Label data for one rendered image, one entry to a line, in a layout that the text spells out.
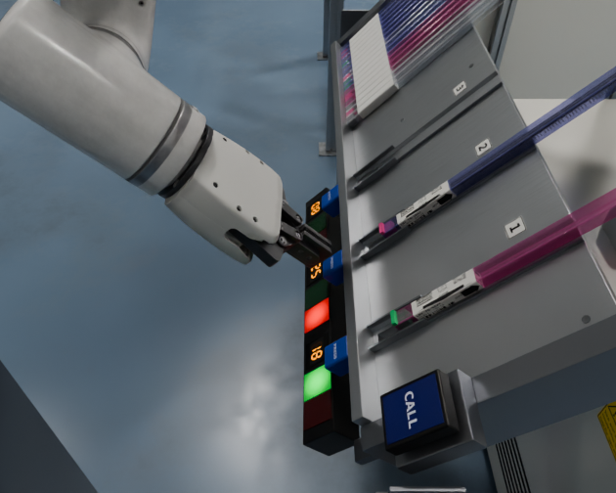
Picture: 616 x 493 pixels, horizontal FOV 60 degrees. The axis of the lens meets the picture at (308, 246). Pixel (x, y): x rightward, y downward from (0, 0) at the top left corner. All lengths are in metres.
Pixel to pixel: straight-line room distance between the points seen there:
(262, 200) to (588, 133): 0.66
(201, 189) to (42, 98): 0.13
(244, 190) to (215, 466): 0.83
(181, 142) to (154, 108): 0.03
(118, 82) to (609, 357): 0.38
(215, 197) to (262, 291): 1.02
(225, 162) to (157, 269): 1.11
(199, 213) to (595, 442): 0.57
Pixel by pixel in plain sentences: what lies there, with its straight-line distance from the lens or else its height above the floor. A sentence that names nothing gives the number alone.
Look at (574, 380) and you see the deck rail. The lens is 0.38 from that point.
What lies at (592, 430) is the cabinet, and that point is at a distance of 0.79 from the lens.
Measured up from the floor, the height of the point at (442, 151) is 0.80.
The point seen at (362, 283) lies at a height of 0.73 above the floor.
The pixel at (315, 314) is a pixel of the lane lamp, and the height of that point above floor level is 0.66.
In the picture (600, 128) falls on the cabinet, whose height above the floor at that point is 0.62.
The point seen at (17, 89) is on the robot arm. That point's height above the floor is 0.93.
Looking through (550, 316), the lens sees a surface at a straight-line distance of 0.39.
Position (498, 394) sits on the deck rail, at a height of 0.80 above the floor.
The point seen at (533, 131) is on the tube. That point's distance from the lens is 0.49.
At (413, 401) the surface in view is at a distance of 0.37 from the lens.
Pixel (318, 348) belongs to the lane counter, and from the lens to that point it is 0.55.
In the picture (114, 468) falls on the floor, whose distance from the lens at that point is 1.27.
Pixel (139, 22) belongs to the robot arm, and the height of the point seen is 0.92.
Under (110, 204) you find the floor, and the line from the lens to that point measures 1.82.
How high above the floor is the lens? 1.11
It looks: 45 degrees down
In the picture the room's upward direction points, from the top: straight up
